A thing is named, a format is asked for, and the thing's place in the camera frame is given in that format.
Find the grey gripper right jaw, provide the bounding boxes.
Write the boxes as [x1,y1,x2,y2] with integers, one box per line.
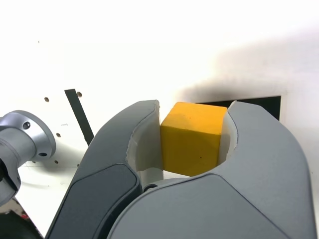
[106,100,317,239]

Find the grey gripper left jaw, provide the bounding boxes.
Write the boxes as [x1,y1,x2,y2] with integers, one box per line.
[45,99,164,239]

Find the yellow cube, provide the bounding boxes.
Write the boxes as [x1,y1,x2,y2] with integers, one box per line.
[160,101,228,178]

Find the black tape square outline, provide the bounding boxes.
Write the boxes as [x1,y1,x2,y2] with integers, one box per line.
[196,95,282,123]

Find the black tape strip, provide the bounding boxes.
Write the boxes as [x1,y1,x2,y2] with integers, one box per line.
[64,88,95,147]

